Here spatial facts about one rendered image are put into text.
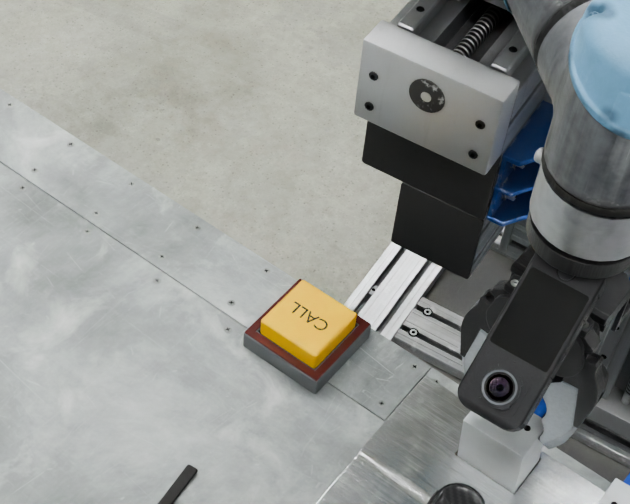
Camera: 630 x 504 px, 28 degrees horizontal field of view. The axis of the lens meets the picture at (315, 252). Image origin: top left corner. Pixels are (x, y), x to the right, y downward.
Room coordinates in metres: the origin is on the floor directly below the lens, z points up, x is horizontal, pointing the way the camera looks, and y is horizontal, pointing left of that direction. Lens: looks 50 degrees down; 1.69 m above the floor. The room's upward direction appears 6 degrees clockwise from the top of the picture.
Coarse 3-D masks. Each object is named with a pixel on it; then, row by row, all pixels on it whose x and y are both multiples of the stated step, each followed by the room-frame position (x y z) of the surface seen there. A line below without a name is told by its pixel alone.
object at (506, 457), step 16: (480, 416) 0.50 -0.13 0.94; (464, 432) 0.49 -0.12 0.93; (480, 432) 0.49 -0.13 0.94; (496, 432) 0.49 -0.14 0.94; (512, 432) 0.49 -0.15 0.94; (528, 432) 0.49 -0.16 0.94; (464, 448) 0.49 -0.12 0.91; (480, 448) 0.49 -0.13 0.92; (496, 448) 0.48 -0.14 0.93; (512, 448) 0.47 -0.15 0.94; (528, 448) 0.47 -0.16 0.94; (480, 464) 0.48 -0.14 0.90; (496, 464) 0.48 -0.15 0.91; (512, 464) 0.47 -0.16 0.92; (528, 464) 0.48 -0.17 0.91; (496, 480) 0.48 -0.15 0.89; (512, 480) 0.47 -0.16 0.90
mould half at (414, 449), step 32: (416, 416) 0.52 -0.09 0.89; (448, 416) 0.53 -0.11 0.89; (384, 448) 0.49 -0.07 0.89; (416, 448) 0.50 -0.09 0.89; (448, 448) 0.50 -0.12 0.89; (352, 480) 0.47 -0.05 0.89; (384, 480) 0.47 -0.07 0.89; (416, 480) 0.47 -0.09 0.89; (448, 480) 0.47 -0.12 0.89; (480, 480) 0.48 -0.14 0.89; (544, 480) 0.48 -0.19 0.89; (576, 480) 0.48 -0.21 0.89
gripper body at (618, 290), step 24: (528, 216) 0.52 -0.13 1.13; (552, 264) 0.49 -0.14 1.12; (576, 264) 0.48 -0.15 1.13; (600, 264) 0.48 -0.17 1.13; (624, 264) 0.49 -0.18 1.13; (504, 288) 0.51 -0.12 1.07; (624, 288) 0.52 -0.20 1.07; (600, 312) 0.50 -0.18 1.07; (624, 312) 0.53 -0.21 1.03; (576, 360) 0.48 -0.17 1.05
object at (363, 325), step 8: (360, 320) 0.66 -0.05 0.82; (248, 328) 0.64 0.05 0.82; (256, 328) 0.64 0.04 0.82; (360, 328) 0.65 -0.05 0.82; (256, 336) 0.63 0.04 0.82; (352, 336) 0.64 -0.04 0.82; (264, 344) 0.62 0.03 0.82; (272, 344) 0.63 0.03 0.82; (344, 344) 0.63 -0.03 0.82; (280, 352) 0.62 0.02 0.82; (336, 352) 0.63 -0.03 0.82; (288, 360) 0.61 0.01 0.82; (296, 360) 0.61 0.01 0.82; (328, 360) 0.62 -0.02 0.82; (304, 368) 0.60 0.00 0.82; (320, 368) 0.61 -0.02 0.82; (328, 368) 0.61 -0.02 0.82; (312, 376) 0.60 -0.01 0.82; (320, 376) 0.60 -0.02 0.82
